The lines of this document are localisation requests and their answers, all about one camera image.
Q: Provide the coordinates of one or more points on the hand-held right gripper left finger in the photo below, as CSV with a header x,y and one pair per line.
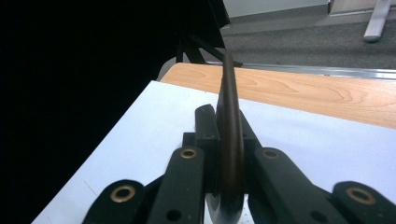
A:
x,y
207,130

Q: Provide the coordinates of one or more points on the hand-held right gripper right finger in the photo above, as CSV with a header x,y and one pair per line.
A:
x,y
250,140

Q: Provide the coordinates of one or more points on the white sheet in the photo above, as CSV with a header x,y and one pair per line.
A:
x,y
149,124

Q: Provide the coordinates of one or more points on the black stand legs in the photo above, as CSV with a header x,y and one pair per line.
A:
x,y
194,49

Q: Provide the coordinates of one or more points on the grey metal leg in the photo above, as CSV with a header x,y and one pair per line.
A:
x,y
377,21

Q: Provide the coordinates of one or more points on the metal rail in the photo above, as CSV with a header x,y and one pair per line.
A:
x,y
327,71

